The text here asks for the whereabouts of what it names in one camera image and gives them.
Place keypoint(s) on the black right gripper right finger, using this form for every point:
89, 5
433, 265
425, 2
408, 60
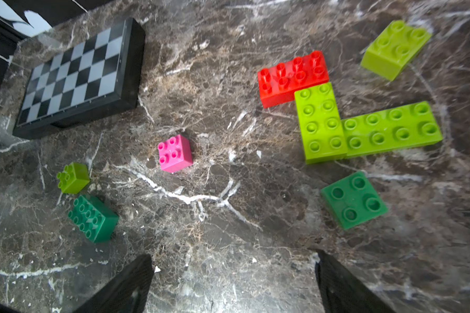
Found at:
341, 291

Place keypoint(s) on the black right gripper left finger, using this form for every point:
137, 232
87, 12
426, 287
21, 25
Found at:
126, 292

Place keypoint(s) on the dark green long lego brick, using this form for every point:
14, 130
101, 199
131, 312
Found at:
95, 220

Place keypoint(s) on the pink lego brick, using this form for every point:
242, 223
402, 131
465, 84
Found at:
175, 154

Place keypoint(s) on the lime lego brick long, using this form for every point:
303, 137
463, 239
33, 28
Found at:
404, 127
320, 124

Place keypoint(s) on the red lego brick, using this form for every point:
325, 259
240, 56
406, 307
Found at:
278, 84

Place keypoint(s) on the dark green square lego brick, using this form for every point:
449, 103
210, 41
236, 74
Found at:
353, 200

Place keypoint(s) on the black white chessboard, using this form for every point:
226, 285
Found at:
97, 78

